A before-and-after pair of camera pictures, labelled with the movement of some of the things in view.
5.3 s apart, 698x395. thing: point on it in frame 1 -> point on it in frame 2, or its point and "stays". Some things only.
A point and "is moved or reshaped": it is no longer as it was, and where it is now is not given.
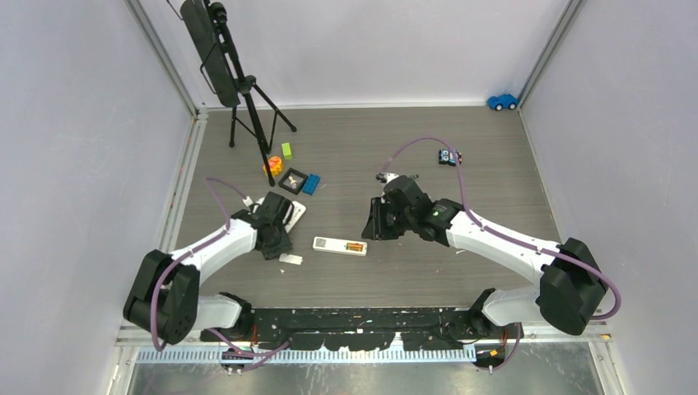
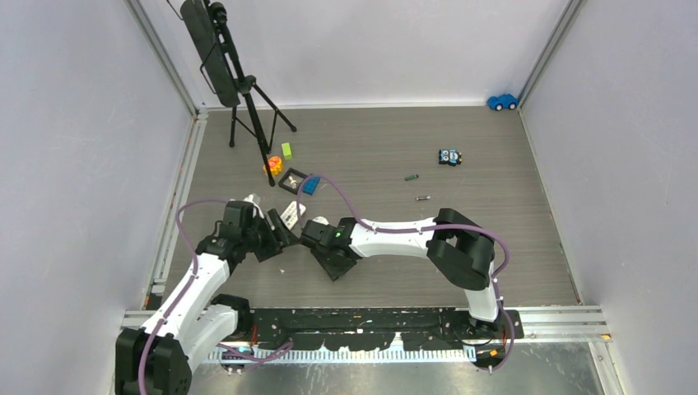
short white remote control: [299, 211] is moved or reshaped
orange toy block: [275, 164] stays
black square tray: [297, 173] stays
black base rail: [365, 329] stays
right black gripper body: [388, 224] -> [333, 268]
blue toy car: [504, 101] stays
